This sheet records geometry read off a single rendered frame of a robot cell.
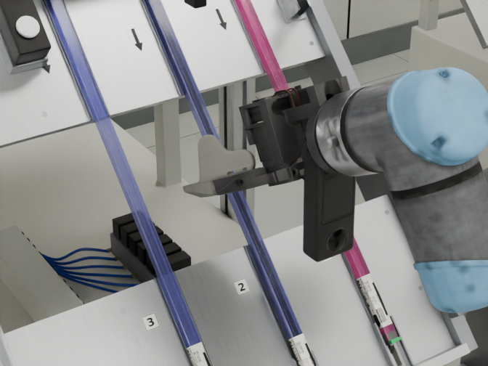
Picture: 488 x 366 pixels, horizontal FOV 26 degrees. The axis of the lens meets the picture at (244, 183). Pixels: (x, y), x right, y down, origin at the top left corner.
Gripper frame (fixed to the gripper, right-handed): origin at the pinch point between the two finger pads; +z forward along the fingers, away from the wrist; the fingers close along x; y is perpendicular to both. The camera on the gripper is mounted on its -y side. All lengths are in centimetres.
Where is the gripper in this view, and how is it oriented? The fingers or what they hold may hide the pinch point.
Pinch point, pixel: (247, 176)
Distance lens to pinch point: 111.0
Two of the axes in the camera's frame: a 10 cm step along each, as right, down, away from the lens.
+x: -8.4, 2.8, -4.7
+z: -4.7, 0.7, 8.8
